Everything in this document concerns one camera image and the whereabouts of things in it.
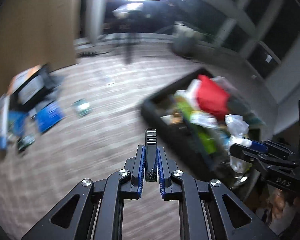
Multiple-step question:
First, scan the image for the black binder clip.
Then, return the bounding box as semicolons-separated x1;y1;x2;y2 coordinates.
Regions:
145;129;157;182

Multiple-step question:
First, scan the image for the person's hand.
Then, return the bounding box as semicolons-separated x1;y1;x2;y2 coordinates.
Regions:
268;188;300;224

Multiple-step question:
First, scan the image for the white plastic bag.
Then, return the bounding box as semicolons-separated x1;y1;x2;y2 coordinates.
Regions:
225;114;251;146

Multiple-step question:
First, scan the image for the green snack packet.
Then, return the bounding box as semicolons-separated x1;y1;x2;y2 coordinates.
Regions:
174;90;217;154

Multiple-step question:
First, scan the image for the red fabric pouch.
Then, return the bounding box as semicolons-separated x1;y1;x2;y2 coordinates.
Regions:
196;75;230;120

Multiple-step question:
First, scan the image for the black storage tray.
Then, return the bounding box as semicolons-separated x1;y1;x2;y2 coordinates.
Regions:
140;67;266;178

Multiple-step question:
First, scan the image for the blue flat box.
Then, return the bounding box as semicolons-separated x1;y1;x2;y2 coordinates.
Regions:
35;102;64;133

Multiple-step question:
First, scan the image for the black box on floor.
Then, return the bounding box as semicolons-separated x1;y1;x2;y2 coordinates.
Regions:
8;63;57;112

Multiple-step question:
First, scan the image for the wooden cabinet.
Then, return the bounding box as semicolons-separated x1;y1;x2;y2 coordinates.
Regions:
0;0;80;94

